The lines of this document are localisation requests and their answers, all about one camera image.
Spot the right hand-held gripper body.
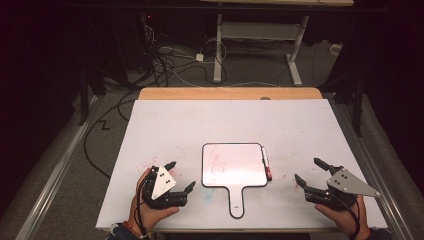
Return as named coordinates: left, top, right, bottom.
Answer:
left=304, top=165, right=382, bottom=212

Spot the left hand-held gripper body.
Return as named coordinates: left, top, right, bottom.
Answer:
left=141, top=165, right=188, bottom=210

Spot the red whiteboard marker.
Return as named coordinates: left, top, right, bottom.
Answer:
left=260, top=145, right=273, bottom=182

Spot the small whiteboard with handle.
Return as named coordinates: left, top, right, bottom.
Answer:
left=201, top=142, right=270, bottom=220

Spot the person's left hand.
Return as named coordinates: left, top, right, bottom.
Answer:
left=128, top=168, right=180, bottom=233

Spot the person's right hand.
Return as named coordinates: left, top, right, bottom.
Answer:
left=314, top=194, right=372, bottom=239

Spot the black metal stand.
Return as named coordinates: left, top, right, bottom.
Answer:
left=78, top=63, right=108, bottom=127
left=334, top=63, right=369, bottom=138

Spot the wooden table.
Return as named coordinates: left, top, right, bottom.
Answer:
left=137, top=87, right=324, bottom=101

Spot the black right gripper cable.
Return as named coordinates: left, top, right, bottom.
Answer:
left=329, top=191, right=363, bottom=238

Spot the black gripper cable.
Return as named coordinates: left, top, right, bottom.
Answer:
left=329, top=191, right=363, bottom=238
left=135, top=176, right=151, bottom=238

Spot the aluminium floor rail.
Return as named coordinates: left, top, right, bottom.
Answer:
left=333, top=99, right=416, bottom=240
left=14, top=94, right=104, bottom=240

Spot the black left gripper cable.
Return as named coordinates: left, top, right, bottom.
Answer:
left=135, top=176, right=151, bottom=238

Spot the red bracelet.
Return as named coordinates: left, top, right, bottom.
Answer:
left=122, top=220, right=143, bottom=236

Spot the long black floor cable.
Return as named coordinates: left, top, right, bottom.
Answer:
left=83, top=89, right=141, bottom=179

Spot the white floor cable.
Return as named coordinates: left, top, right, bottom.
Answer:
left=159, top=38, right=283, bottom=89

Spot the tangle of black cables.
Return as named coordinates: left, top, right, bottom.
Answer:
left=138, top=29, right=229, bottom=88

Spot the white frame desk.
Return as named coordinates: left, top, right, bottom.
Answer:
left=199, top=0, right=355, bottom=87

